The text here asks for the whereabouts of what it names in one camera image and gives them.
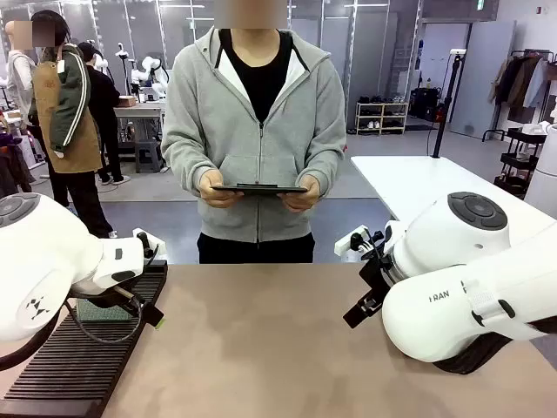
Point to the person's right forearm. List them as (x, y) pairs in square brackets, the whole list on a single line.
[(183, 170)]

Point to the grey background worktable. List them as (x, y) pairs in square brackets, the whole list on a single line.
[(139, 111)]

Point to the person's left hand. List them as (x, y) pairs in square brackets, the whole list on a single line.
[(300, 198)]

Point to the wooden shoe rack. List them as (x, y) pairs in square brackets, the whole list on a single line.
[(383, 117)]

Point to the black tablet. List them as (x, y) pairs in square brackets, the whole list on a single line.
[(261, 189)]

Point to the person's right hand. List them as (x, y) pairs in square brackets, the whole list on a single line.
[(217, 193)]

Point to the grey step stool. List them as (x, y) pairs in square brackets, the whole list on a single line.
[(149, 154)]

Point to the white table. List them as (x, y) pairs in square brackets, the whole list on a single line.
[(413, 183)]

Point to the small white background robot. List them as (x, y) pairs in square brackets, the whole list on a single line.
[(152, 74)]

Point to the black pole stand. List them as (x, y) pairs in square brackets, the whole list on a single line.
[(444, 117)]

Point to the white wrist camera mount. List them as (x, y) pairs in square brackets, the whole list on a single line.
[(346, 244), (160, 249)]

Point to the green PCB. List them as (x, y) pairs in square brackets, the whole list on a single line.
[(104, 311)]

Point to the person with brown apron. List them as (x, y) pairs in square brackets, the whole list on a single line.
[(74, 130)]

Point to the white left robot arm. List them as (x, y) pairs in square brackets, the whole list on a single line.
[(43, 261)]

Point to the black ribbed tray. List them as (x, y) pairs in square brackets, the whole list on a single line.
[(87, 348)]

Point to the cardboard box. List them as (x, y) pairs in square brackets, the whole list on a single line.
[(126, 101)]

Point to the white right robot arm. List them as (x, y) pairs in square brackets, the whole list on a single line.
[(457, 235)]

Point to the black suitcase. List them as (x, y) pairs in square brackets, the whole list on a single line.
[(426, 104)]

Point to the clothes rack with coats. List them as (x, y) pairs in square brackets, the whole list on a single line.
[(522, 87)]

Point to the person in black clothes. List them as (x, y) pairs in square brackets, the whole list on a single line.
[(104, 100)]

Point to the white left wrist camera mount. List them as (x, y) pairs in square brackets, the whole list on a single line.
[(160, 249)]

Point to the white cylindrical machine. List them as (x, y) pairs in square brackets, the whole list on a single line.
[(544, 174)]

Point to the person in grey hoodie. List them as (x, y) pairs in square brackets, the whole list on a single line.
[(261, 143)]

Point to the black trolley cart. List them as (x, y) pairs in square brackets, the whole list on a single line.
[(520, 161)]

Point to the black plastic tray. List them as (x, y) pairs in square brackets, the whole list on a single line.
[(474, 359)]

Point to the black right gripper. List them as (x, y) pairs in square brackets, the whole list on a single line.
[(378, 278)]

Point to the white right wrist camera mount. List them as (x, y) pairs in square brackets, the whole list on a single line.
[(346, 244)]

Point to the person's left forearm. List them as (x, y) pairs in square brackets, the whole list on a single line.
[(324, 165)]

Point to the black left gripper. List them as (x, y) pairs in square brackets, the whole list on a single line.
[(115, 298)]

